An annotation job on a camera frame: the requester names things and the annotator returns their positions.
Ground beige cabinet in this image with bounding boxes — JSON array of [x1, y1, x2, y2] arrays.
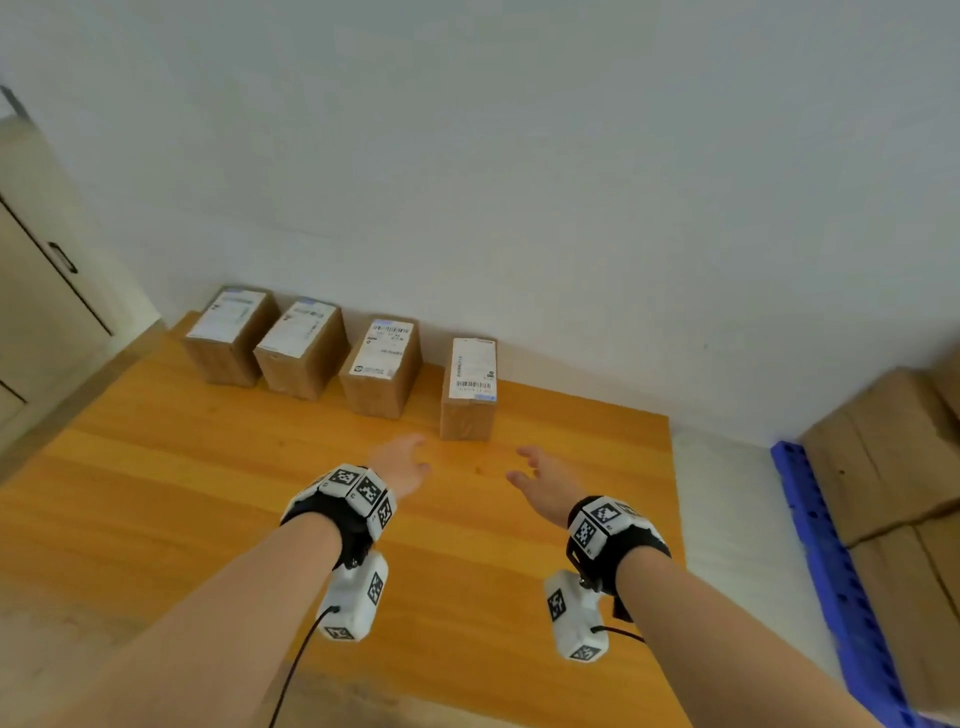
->
[[0, 86, 163, 459]]

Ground person's left forearm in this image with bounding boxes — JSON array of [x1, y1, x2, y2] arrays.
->
[[29, 512, 344, 728]]

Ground orange wooden table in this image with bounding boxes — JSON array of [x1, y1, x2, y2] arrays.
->
[[0, 311, 695, 728]]

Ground person's right hand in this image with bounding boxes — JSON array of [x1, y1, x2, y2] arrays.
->
[[506, 446, 588, 530]]

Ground person's left hand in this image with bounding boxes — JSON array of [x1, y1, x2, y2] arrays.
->
[[367, 432, 433, 502]]

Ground plain brown parcel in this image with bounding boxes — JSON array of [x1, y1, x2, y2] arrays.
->
[[798, 367, 960, 549]]

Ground blue perforated plastic pallet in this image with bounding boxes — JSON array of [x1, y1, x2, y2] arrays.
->
[[770, 440, 960, 728]]

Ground black wristband with marker tags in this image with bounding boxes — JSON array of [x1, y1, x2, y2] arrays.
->
[[566, 494, 673, 624], [279, 464, 397, 571]]

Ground person's right forearm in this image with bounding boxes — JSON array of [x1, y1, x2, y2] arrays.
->
[[616, 547, 886, 728]]

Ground small cardboard box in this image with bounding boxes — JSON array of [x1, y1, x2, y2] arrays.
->
[[440, 335, 498, 442], [338, 317, 423, 421], [183, 286, 280, 389], [253, 299, 348, 401]]

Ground white marker-tagged wrist camera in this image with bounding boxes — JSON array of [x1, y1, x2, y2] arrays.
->
[[317, 551, 390, 644], [543, 569, 610, 664]]

